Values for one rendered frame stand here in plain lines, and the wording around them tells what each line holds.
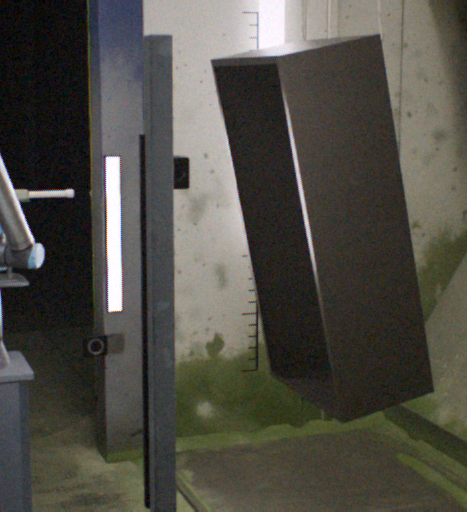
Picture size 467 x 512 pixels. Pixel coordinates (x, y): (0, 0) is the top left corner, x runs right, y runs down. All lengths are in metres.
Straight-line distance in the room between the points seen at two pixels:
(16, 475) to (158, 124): 1.63
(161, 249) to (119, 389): 2.16
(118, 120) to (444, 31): 1.52
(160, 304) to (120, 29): 2.09
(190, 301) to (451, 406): 1.16
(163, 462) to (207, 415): 2.16
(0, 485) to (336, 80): 1.67
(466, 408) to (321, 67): 1.71
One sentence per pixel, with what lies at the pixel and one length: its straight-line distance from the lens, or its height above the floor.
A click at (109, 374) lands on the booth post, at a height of 0.38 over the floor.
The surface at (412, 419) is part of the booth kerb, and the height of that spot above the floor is 0.13.
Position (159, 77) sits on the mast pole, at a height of 1.55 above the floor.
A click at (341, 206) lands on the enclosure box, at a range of 3.24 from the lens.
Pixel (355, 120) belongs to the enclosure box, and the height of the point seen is 1.44.
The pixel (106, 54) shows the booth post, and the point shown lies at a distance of 4.10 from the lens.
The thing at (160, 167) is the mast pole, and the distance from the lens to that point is 2.14.
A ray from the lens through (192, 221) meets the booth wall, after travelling 4.22.
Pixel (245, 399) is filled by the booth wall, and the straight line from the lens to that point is 4.47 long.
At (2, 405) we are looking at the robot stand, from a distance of 3.37.
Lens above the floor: 1.53
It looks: 9 degrees down
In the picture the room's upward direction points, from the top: straight up
